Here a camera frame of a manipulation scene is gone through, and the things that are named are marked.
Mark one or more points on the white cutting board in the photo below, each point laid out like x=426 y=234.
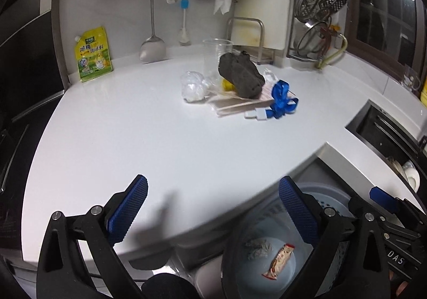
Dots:
x=263 y=2

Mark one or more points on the blue ribbon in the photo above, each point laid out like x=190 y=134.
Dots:
x=282 y=102

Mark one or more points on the blue and white brush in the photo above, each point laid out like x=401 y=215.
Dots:
x=184 y=4

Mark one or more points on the red and white snack wrapper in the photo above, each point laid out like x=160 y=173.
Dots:
x=278 y=262

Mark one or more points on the yellow seasoning pouch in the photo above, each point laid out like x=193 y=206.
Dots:
x=93 y=59

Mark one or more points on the grey trash bin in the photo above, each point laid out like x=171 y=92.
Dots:
x=260 y=224

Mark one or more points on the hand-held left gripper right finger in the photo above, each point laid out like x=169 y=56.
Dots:
x=297 y=212

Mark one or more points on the pile of dirty dishes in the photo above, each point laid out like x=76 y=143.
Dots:
x=412 y=175

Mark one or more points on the glass pot lid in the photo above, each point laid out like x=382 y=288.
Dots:
x=312 y=40

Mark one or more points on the dark kitchen sink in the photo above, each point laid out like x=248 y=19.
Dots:
x=377 y=132

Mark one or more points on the dark framed window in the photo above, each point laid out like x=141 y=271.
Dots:
x=383 y=12

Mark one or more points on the yellow bottle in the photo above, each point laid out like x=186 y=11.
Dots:
x=424 y=95

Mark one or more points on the steel spatula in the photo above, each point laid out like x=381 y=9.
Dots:
x=152 y=49

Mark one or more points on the small white packet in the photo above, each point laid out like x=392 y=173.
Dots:
x=257 y=114

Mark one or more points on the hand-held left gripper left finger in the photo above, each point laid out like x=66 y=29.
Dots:
x=128 y=209

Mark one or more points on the clear plastic wrapper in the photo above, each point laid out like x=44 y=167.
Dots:
x=268 y=89

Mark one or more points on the steel lid rack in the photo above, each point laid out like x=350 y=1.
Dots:
x=300 y=56

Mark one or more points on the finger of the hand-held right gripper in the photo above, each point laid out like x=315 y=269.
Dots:
x=383 y=196
x=357 y=205

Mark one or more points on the white plastic bag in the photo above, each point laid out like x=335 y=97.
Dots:
x=193 y=87

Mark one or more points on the plastic packaging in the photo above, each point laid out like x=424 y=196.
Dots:
x=230 y=105

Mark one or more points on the dark grey cloth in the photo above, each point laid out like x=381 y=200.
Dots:
x=240 y=75

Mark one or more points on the glass mug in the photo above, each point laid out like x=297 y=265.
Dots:
x=412 y=80

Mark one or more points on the black kitchen stove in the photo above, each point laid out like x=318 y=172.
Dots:
x=26 y=69

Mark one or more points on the crumpled white paper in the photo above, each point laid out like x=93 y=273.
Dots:
x=258 y=249

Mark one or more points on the steel cutting board rack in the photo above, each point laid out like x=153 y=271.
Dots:
x=262 y=39

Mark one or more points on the clear plastic cup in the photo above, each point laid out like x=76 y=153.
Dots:
x=213 y=55

